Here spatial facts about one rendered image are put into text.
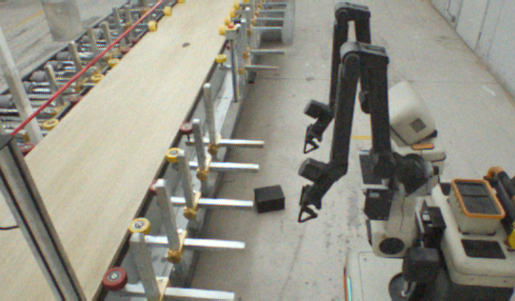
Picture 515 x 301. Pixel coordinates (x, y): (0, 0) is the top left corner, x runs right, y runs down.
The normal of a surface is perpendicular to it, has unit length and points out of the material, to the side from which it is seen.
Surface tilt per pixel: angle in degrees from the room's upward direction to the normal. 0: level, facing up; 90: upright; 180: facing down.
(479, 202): 0
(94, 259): 0
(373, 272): 0
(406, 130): 90
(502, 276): 90
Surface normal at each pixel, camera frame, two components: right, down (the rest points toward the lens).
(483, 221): -0.11, 0.61
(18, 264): -0.04, -0.82
